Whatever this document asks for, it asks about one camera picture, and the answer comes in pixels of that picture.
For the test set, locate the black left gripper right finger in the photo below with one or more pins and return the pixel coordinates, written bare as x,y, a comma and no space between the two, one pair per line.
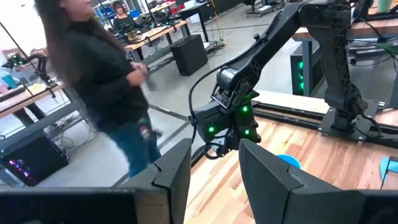
280,196

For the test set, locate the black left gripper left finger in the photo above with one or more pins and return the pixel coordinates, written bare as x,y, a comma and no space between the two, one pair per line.
174,180

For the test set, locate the blue mug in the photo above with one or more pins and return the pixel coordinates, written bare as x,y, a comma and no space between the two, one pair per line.
290,161

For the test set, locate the black background robot arm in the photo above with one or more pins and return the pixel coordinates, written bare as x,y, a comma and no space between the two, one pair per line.
42,59

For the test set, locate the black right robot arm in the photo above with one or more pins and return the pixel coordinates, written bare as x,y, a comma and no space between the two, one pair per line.
335,62

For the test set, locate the black box cabinet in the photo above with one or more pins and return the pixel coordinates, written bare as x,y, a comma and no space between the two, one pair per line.
189,56

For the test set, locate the black computer with green lights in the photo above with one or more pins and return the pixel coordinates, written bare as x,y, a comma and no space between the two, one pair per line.
297,77

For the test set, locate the teal object at table edge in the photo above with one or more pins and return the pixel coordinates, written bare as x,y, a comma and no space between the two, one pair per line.
385,174

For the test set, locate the wooden workbench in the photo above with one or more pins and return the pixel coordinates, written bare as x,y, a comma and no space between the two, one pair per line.
18,99
367,29
155,32

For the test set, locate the blue cloth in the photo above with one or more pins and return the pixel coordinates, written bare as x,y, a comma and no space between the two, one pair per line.
393,168

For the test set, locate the black desk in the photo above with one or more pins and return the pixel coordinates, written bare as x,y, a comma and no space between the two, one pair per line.
192,7

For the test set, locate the person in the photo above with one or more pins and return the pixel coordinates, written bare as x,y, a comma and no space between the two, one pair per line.
102,77
122,21

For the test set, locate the black computer with coloured lights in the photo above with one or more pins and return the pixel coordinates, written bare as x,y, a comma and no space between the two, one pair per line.
34,155

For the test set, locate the green cup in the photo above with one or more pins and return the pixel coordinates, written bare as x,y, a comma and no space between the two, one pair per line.
385,5

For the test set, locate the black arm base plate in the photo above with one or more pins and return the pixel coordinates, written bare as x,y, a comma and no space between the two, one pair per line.
329,124

